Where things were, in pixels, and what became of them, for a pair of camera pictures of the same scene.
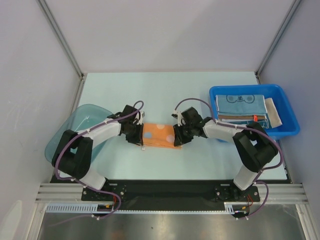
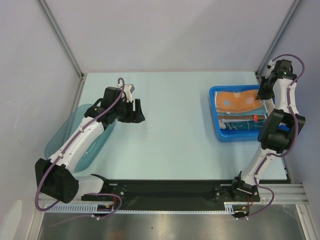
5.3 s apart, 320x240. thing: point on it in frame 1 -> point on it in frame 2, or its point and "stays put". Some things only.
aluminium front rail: x=270 y=193 stays put
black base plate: x=169 y=194 stays put
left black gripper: x=138 y=139 -> x=135 y=116
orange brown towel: x=246 y=117 stays put
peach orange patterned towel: x=158 y=135 -> x=227 y=101
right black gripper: x=179 y=135 -> x=262 y=90
